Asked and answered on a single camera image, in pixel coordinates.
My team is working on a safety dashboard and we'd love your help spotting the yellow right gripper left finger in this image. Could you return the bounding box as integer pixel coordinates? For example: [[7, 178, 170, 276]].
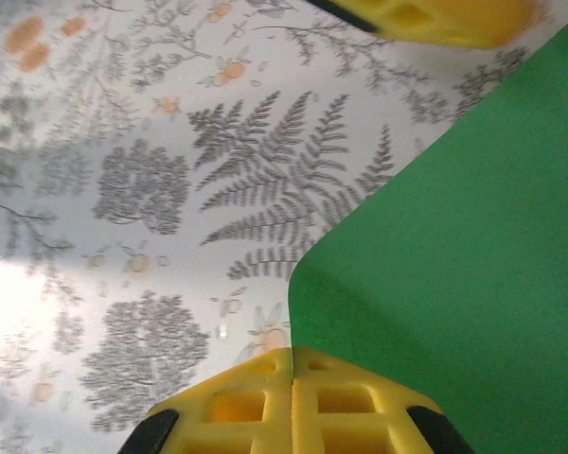
[[117, 347, 293, 454]]

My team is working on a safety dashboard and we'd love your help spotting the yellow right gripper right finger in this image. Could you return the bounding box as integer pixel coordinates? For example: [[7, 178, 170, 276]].
[[292, 346, 474, 454]]

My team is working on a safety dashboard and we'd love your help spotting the green paper sheet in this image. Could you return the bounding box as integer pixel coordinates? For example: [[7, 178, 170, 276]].
[[287, 9, 568, 454]]

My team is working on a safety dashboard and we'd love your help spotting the floral patterned table cover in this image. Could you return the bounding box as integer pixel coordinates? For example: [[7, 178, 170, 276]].
[[0, 0, 550, 454]]

